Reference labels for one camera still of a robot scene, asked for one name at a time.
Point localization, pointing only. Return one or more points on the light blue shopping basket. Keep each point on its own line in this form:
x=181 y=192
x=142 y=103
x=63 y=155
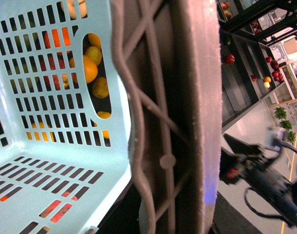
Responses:
x=62 y=166

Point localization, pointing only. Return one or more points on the orange fruit centre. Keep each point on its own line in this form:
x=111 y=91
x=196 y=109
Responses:
x=90 y=69

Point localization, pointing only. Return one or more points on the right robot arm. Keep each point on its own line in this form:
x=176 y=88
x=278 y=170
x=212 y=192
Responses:
x=253 y=164

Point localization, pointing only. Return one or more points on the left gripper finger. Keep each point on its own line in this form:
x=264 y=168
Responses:
x=167 y=53

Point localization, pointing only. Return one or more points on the black metal shelf frame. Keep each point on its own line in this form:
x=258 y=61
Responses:
x=255 y=63

